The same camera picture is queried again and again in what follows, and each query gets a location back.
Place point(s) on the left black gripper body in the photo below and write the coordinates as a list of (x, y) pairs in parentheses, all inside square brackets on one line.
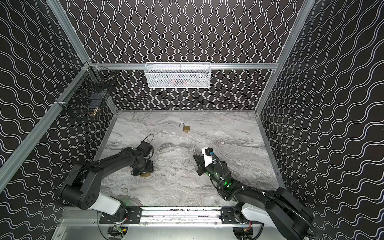
[(143, 168)]

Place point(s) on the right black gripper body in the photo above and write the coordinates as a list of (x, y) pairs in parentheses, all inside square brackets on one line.
[(202, 167)]

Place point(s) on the small brass padlock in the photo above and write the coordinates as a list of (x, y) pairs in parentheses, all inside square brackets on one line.
[(186, 129)]

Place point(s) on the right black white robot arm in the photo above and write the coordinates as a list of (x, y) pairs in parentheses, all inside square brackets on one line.
[(277, 208)]

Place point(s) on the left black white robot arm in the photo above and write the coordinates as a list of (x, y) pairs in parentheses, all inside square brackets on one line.
[(82, 187)]

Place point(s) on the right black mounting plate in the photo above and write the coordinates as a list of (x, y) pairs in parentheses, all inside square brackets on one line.
[(232, 216)]

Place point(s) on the black mounting plate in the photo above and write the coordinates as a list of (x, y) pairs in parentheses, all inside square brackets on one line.
[(232, 216), (131, 215)]

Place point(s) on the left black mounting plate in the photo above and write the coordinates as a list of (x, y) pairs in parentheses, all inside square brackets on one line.
[(131, 215)]

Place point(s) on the brass item in black basket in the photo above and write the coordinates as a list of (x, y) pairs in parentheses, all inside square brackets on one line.
[(95, 112)]

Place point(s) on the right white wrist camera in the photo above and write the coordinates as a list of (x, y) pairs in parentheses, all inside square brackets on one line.
[(207, 154)]

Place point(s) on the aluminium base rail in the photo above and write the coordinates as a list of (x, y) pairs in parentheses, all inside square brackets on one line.
[(170, 217)]

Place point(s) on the white mesh wall basket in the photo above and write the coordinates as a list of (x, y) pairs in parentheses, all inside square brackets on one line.
[(178, 75)]

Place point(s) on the black wire wall basket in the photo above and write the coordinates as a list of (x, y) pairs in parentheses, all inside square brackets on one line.
[(91, 92)]

